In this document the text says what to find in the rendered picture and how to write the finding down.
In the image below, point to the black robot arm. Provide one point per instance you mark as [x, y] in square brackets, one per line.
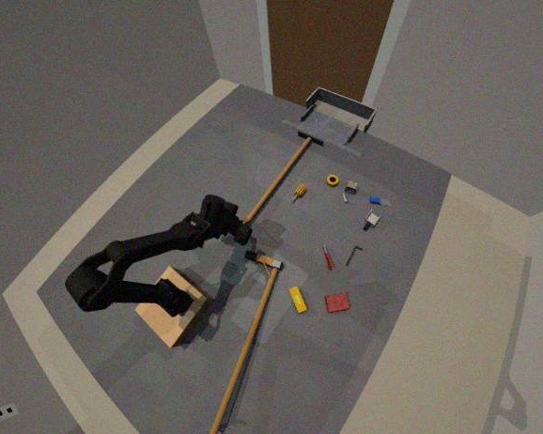
[95, 290]

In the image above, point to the red flat block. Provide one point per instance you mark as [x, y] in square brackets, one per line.
[337, 302]

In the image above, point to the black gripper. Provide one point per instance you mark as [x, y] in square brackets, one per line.
[240, 232]

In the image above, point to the yellow ring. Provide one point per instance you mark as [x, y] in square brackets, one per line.
[332, 180]

